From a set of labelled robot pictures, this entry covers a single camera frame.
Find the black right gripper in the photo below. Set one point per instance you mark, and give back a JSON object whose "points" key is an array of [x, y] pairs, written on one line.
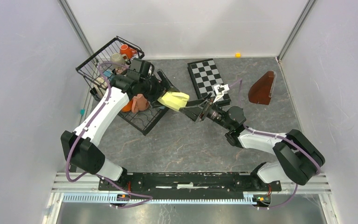
{"points": [[194, 112]]}

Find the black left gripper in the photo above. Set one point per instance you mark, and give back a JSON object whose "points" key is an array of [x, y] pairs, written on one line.
{"points": [[161, 87]]}

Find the yellow mug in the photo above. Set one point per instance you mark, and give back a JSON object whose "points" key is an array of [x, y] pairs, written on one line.
{"points": [[174, 100]]}

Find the salmon pink mug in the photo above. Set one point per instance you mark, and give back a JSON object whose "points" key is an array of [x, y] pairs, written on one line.
{"points": [[139, 103]]}

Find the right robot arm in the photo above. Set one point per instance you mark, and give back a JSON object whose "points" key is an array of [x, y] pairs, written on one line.
{"points": [[297, 158]]}

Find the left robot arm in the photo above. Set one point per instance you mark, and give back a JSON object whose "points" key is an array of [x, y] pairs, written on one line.
{"points": [[81, 145]]}

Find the black dish rack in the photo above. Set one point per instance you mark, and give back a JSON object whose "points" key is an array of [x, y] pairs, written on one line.
{"points": [[143, 121]]}

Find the orange cup in rack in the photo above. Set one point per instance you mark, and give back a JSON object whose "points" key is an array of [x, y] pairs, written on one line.
{"points": [[127, 107]]}

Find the cream mug in rack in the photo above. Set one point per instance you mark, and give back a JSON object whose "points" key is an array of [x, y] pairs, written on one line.
{"points": [[101, 86]]}

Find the black white chessboard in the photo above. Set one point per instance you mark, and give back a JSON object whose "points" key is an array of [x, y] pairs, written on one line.
{"points": [[204, 75]]}

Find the brown wedge object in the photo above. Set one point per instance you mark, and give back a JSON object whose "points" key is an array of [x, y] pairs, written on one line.
{"points": [[261, 91]]}

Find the black wire basket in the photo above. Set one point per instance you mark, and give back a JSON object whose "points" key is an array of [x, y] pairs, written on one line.
{"points": [[88, 69]]}

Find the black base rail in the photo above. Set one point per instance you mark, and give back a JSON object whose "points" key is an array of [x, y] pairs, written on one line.
{"points": [[194, 185]]}

